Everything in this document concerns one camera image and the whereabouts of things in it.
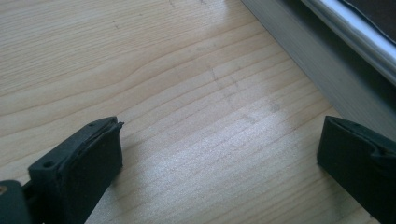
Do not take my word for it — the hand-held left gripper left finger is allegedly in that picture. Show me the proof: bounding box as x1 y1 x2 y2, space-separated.
27 116 125 224

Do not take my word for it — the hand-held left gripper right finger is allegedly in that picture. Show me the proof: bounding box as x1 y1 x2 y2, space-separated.
317 115 396 224

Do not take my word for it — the dark purple magazine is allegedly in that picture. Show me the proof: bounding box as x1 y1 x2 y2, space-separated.
300 0 396 86

